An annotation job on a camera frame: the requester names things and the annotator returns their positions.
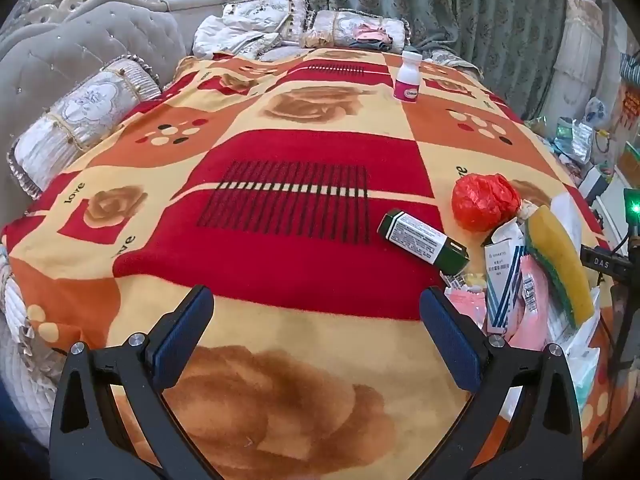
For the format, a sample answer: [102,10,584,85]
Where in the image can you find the white box blue stripes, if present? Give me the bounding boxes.
[482,240,528,336]

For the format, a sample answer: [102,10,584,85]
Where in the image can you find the white bottle pink label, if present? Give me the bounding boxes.
[395,46,426,103]

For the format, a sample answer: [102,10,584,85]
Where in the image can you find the silver foil bag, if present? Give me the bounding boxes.
[552,117,593,163]

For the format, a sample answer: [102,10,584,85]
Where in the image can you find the yellow green sponge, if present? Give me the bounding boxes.
[529,206,596,329]

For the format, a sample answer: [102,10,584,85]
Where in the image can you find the red plastic bag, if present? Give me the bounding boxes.
[451,173,522,233]

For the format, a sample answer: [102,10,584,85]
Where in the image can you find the white ruffled bolster pillow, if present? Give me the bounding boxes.
[0,245,61,411]
[7,54,162,200]

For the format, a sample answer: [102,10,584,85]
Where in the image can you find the red orange printed blanket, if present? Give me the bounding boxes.
[0,47,613,480]

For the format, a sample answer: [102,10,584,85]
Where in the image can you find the white quilted cloth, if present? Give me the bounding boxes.
[192,15,281,61]

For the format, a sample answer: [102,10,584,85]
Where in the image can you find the grey tufted sofa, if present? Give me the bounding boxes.
[0,0,226,201]

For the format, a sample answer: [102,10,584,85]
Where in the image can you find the red hanging ornament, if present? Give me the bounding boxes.
[617,85,640,141]

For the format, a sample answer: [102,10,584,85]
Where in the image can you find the pink folded clothes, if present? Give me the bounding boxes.
[352,22,393,51]

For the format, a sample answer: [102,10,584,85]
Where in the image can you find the embroidered fringed cushion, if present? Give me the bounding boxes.
[312,9,411,53]
[222,0,308,46]

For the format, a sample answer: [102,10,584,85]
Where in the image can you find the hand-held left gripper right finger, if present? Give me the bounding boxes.
[419,286,583,480]

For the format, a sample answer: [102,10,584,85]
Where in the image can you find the striped tote bag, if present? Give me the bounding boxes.
[620,52,640,83]

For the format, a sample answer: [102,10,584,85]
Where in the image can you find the green patterned curtain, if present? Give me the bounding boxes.
[210,0,576,121]

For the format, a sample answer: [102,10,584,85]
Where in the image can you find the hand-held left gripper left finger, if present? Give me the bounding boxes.
[50,284,216,480]

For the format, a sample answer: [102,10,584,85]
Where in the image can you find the lace covered standing appliance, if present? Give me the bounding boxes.
[525,0,626,121]

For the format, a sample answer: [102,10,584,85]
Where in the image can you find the pink packet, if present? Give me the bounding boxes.
[445,287,488,331]
[510,255,556,351]

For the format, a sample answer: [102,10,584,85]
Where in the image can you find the white blue plastic bag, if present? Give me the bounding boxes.
[585,97,608,126]

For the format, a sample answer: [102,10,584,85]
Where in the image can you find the green medicine box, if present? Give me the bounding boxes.
[377,208,471,276]

